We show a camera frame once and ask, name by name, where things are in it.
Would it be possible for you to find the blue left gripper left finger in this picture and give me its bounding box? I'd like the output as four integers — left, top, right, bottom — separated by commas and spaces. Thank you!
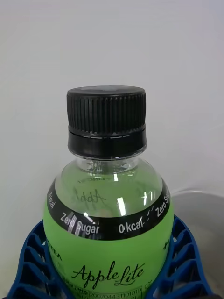
7, 219, 76, 299

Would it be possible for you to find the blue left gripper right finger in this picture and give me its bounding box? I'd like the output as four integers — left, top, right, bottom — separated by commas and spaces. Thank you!
144, 214, 214, 299

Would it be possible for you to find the green label plastic bottle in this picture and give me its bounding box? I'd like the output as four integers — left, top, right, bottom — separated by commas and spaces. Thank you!
42, 85, 175, 299

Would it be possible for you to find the grey plastic waste bin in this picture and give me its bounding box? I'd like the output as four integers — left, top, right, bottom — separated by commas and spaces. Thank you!
171, 188, 224, 297

